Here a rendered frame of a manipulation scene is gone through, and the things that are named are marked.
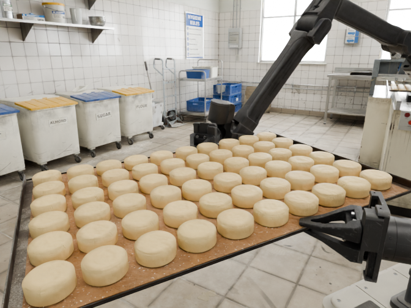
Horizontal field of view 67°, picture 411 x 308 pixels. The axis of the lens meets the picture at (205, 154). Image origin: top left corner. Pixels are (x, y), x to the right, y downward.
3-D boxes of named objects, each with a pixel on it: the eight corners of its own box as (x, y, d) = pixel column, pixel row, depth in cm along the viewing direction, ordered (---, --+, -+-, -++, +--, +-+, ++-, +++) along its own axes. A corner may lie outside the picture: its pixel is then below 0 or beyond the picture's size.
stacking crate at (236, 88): (225, 91, 705) (225, 82, 699) (241, 92, 686) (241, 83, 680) (213, 94, 655) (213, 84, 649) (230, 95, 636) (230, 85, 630)
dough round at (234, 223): (213, 222, 44) (213, 210, 43) (246, 217, 45) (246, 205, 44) (222, 243, 39) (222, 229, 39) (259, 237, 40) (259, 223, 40)
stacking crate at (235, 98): (225, 100, 711) (225, 91, 705) (241, 101, 691) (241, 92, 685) (212, 104, 663) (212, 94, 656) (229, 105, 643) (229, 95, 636)
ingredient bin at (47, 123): (43, 176, 323) (30, 103, 299) (10, 165, 354) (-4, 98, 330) (86, 162, 367) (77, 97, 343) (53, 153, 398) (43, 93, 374)
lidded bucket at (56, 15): (59, 24, 378) (56, 5, 371) (71, 24, 365) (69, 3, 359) (40, 23, 357) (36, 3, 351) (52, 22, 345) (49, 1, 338)
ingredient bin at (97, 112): (93, 159, 375) (85, 96, 351) (61, 151, 408) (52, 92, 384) (126, 148, 418) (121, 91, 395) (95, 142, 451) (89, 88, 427)
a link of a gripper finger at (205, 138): (179, 140, 75) (192, 131, 83) (180, 167, 77) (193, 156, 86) (205, 142, 73) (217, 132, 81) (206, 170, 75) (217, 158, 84)
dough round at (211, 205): (229, 220, 45) (229, 208, 44) (196, 217, 46) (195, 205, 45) (234, 203, 49) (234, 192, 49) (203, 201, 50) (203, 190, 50)
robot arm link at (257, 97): (336, 26, 85) (309, 24, 94) (325, 12, 82) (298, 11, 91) (246, 153, 91) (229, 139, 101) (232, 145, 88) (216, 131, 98)
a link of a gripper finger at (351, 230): (294, 266, 42) (372, 281, 39) (299, 219, 39) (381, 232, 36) (297, 238, 48) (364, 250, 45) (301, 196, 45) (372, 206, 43)
